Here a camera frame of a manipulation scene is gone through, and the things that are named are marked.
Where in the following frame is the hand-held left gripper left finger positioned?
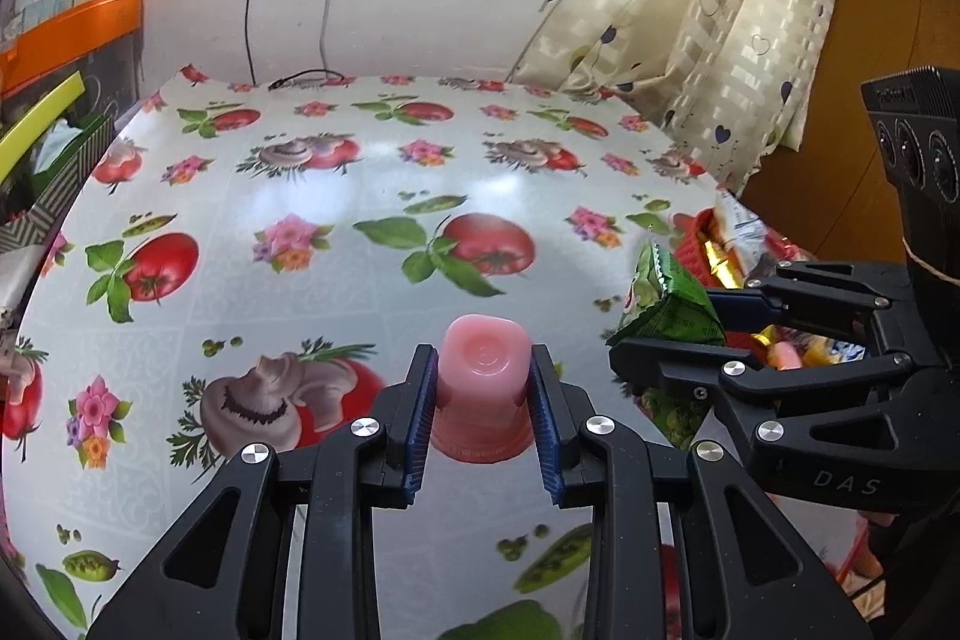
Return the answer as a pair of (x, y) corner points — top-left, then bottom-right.
(86, 344), (441, 640)

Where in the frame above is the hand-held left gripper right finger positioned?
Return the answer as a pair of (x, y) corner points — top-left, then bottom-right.
(529, 344), (875, 640)

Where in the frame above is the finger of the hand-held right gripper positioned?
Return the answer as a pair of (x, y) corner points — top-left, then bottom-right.
(609, 338), (936, 459)
(707, 260), (917, 357)

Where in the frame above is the pink jelly cup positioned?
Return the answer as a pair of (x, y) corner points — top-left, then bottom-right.
(429, 314), (535, 463)

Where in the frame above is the gold snack packet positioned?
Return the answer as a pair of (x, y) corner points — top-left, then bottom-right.
(701, 237), (747, 289)

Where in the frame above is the orange yellow snack packet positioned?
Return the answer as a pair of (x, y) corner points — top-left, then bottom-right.
(750, 323), (871, 372)

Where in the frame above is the brown wooden cabinet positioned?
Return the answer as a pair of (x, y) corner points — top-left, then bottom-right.
(739, 0), (960, 266)

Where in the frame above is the fruit print tablecloth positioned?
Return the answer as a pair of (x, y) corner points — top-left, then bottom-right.
(0, 62), (863, 640)

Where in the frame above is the cream heart print curtain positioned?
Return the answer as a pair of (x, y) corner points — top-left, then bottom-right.
(510, 0), (848, 195)

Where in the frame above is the black white patterned box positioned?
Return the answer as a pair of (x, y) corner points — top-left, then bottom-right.
(0, 111), (113, 259)

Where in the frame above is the dark storage box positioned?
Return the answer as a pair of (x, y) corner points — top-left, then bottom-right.
(75, 25), (143, 124)

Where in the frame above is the orange box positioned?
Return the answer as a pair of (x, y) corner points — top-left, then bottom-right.
(0, 0), (143, 94)

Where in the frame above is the white cable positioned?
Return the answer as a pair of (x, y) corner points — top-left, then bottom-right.
(315, 0), (335, 75)

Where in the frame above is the black cable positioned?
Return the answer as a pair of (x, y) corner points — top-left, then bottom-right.
(244, 0), (357, 90)

